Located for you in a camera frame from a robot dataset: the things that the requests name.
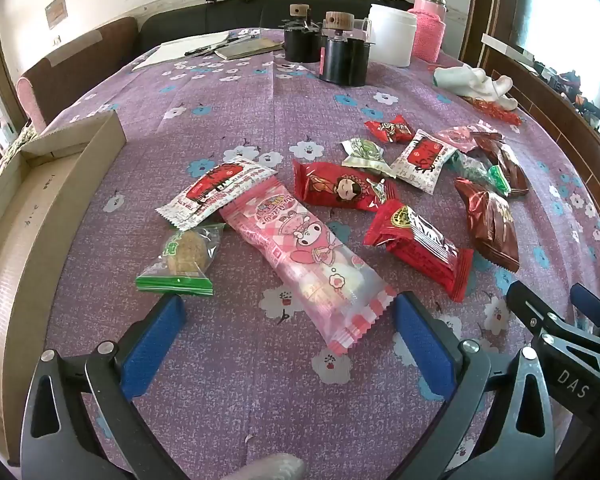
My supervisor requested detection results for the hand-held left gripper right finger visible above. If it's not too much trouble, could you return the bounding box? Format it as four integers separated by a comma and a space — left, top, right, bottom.
390, 291, 556, 480

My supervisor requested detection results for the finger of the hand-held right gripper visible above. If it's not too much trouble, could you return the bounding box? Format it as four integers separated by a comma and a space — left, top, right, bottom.
506, 280, 600, 361
569, 282, 600, 341

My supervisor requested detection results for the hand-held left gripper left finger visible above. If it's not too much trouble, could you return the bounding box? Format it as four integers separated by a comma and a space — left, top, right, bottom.
22, 294, 188, 480

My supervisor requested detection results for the dark red foil snack packet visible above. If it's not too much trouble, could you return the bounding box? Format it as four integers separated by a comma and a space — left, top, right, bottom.
454, 177, 521, 273
470, 131, 530, 198

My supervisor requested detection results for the clear green-edged cookie packet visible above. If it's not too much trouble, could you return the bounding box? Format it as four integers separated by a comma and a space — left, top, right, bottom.
135, 222, 227, 297

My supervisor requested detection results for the red black-label snack packet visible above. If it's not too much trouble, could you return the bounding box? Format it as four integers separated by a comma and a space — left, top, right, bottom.
364, 199, 475, 303

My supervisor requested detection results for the green candy packet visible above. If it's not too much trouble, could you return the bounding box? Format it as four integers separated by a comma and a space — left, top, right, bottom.
447, 152, 512, 197

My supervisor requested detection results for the pink cartoon snack packet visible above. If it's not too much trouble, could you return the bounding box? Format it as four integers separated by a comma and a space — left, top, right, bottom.
219, 180, 397, 357

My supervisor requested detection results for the cardboard tray box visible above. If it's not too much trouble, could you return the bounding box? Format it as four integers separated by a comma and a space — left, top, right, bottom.
0, 110, 128, 466

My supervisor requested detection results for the large white red snack packet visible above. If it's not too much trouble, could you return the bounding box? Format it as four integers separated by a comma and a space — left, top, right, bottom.
155, 156, 279, 233

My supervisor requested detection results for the red cartoon girl snack packet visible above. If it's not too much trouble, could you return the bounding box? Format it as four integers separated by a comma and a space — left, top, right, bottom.
292, 159, 400, 209

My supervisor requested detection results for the small white red snack packet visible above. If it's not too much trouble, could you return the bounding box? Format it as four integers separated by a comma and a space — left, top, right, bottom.
390, 129, 458, 196

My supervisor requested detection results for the small pinkish red snack packet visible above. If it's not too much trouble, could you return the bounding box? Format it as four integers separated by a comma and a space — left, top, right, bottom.
436, 126, 481, 153

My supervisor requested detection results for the pale green snack packet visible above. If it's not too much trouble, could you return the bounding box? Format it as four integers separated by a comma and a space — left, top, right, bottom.
341, 137, 396, 178

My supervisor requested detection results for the small red candy packet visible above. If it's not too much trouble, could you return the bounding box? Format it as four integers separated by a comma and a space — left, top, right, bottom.
364, 115, 415, 144

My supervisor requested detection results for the wooden side cabinet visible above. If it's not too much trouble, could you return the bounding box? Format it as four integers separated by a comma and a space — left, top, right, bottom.
480, 35, 600, 241

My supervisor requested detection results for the red net bag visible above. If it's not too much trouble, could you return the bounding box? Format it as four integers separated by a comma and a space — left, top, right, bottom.
462, 96, 524, 126

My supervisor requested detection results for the pile of dark gadgets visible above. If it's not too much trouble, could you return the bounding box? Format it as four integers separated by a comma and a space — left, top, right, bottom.
530, 55, 600, 137

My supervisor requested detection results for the patterned blanket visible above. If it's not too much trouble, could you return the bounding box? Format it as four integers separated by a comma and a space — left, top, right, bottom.
0, 120, 37, 187

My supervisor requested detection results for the white cloth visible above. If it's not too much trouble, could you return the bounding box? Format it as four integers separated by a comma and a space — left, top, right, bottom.
432, 65, 519, 111

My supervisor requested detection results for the white flat box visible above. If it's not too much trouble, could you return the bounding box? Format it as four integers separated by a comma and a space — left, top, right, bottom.
481, 34, 537, 67

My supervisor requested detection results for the purple floral tablecloth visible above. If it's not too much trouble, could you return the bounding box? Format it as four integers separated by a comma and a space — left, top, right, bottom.
10, 25, 600, 480

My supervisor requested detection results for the brown armchair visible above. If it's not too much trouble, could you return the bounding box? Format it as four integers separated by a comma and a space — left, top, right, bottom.
16, 16, 141, 132

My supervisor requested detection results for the black canister wooden cap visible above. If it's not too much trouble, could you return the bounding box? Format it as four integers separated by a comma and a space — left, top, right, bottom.
281, 4, 324, 64
317, 10, 376, 87

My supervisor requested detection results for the white paper sheet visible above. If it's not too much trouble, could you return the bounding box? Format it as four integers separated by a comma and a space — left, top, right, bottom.
132, 31, 231, 72

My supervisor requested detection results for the window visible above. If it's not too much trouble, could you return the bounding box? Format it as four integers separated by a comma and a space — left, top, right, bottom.
510, 0, 600, 126

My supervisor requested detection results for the pink sleeved bottle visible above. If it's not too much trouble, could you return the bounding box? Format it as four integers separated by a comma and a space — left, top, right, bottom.
411, 0, 449, 63

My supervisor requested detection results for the white plastic container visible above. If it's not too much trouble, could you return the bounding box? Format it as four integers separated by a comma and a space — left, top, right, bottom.
367, 4, 419, 67

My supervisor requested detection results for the brown notebook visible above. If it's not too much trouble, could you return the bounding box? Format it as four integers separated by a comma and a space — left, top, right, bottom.
215, 37, 284, 61

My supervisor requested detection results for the black sofa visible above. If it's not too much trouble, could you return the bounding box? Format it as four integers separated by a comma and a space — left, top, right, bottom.
137, 0, 416, 56

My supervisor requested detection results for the small wall plaque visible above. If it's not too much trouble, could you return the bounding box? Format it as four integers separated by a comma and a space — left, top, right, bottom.
45, 0, 69, 30

